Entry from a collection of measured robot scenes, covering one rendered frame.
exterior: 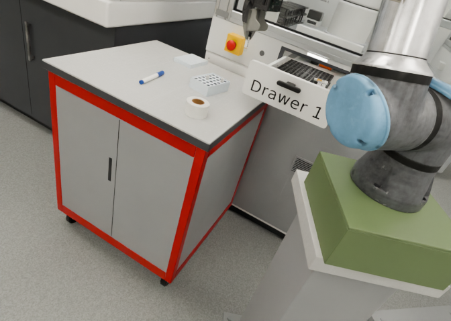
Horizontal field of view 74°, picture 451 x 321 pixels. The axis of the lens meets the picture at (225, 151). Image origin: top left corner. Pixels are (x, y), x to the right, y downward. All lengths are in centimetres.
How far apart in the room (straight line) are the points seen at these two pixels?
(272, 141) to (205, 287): 70
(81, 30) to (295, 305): 140
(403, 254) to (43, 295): 118
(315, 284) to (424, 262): 23
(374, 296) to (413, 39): 55
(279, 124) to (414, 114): 89
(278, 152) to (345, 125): 92
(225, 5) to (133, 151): 72
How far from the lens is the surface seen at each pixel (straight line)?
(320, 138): 134
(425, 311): 188
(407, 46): 52
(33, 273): 145
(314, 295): 80
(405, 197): 66
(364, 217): 60
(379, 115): 48
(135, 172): 104
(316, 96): 94
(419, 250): 64
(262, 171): 149
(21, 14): 195
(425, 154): 63
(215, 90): 107
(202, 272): 145
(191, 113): 89
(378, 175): 66
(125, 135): 99
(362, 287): 79
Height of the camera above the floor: 118
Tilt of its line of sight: 32 degrees down
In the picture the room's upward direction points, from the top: 17 degrees clockwise
